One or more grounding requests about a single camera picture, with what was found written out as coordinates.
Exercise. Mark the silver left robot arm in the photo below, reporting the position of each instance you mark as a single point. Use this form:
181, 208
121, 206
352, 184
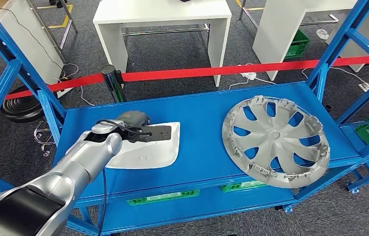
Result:
73, 169

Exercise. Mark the white power strip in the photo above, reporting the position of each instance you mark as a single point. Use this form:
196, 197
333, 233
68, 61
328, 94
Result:
248, 76

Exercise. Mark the silver wheel hubcap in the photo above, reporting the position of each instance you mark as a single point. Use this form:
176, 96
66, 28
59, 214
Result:
275, 135

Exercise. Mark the white plastic car part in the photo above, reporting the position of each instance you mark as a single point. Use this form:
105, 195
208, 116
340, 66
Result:
151, 156

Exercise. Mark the red barrier belt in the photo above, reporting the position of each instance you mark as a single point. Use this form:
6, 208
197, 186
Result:
203, 71

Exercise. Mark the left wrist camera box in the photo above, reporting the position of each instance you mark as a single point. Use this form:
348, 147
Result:
158, 133

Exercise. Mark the white table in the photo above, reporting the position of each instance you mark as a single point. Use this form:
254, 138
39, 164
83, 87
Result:
24, 42
158, 13
278, 32

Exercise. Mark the black stanchion post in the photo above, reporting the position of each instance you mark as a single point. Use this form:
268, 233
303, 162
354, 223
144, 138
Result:
112, 84

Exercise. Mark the black round stool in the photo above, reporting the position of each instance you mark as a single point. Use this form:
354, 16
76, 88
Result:
21, 107

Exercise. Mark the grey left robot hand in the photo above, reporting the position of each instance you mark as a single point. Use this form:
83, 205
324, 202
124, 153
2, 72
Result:
135, 118

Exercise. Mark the white outlet box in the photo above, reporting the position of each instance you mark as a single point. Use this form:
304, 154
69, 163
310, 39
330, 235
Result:
365, 87

